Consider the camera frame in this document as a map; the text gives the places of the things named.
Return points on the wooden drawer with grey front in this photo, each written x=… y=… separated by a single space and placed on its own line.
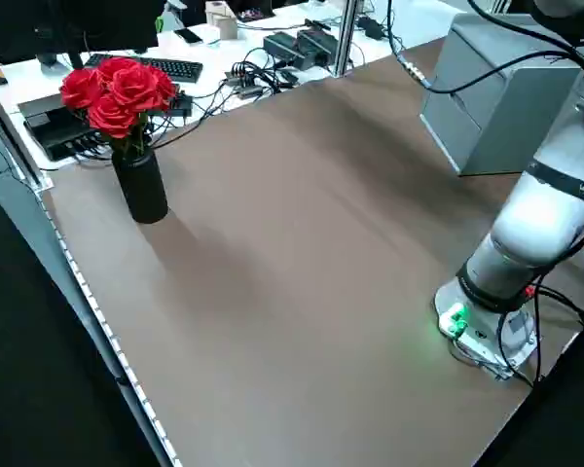
x=467 y=61

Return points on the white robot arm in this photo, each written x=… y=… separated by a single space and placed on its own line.
x=540 y=219

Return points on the grey drawer cabinet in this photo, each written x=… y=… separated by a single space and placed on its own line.
x=540 y=121

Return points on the black cylindrical vase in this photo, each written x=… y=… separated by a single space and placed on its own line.
x=141 y=190

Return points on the grey usb hub with plugs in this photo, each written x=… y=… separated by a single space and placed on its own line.
x=243 y=82

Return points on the small black box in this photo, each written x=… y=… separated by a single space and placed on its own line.
x=182 y=104

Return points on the black power adapter brick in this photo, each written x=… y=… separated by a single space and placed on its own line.
x=321 y=44
x=282 y=46

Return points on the black keyboard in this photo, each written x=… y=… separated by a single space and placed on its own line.
x=175 y=68

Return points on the red rose bouquet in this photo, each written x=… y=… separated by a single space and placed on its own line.
x=126 y=87

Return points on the small black power adapter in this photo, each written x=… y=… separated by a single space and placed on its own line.
x=372 y=26

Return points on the light wooden box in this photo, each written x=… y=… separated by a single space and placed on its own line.
x=222 y=22

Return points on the black smartphone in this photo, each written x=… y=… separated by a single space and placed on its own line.
x=190 y=35

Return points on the black docking box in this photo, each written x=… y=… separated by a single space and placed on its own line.
x=53 y=133

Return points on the grey flat box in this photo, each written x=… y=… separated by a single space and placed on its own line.
x=39 y=104

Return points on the black computer monitor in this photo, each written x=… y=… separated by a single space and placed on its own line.
x=78 y=24

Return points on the aluminium frame post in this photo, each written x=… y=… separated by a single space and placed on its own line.
x=344 y=39

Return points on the aluminium frame bar with foot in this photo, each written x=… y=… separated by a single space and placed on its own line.
x=10 y=136

